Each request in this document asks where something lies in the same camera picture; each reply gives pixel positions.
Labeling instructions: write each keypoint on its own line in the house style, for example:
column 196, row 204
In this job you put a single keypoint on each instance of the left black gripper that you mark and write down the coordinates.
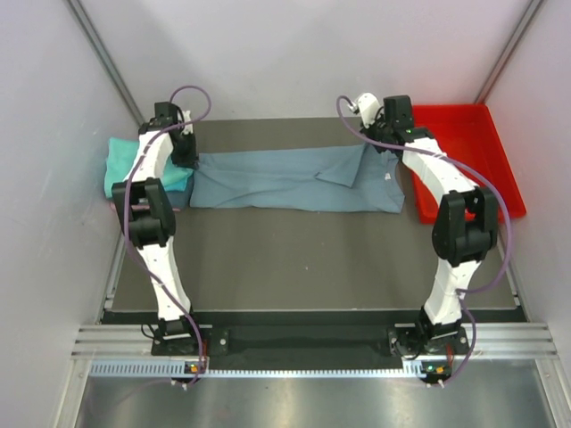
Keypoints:
column 189, row 160

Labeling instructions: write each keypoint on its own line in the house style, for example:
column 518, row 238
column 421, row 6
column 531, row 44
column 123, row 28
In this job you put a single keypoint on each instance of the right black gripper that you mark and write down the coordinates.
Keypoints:
column 368, row 132

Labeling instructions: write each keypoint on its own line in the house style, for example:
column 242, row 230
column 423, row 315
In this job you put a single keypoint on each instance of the grey-blue t shirt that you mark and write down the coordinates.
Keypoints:
column 352, row 178

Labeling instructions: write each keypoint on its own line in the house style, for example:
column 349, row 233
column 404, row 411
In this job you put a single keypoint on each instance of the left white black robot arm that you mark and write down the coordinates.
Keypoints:
column 148, row 222

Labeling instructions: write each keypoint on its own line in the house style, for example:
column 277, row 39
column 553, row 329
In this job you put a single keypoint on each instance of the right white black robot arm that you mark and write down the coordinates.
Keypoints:
column 465, row 228

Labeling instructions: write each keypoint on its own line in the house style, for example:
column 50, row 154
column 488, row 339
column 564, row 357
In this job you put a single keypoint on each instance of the pink folded t shirt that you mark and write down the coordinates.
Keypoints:
column 144, row 207

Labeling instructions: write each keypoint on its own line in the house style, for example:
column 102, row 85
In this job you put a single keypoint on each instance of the teal folded t shirt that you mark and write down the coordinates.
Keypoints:
column 121, row 157

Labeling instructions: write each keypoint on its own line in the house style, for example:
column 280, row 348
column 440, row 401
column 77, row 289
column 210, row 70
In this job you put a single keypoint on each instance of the red plastic bin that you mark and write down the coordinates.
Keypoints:
column 466, row 133

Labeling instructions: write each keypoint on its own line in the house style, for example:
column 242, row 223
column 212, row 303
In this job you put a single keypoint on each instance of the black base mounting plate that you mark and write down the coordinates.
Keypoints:
column 383, row 340

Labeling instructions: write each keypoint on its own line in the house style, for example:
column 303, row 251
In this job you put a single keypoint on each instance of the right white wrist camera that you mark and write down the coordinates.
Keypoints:
column 367, row 107

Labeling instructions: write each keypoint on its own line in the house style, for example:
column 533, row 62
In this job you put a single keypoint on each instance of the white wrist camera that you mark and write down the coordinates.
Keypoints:
column 367, row 107
column 186, row 118

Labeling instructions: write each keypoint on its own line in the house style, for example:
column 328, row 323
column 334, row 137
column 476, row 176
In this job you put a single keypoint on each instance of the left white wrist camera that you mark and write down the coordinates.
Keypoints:
column 186, row 118

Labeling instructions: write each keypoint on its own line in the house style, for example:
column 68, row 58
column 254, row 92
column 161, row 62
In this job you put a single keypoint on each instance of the aluminium frame rail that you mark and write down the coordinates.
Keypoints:
column 501, row 341

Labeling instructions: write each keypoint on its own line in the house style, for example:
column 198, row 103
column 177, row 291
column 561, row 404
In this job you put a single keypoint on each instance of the grey slotted cable duct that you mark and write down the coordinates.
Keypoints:
column 186, row 369

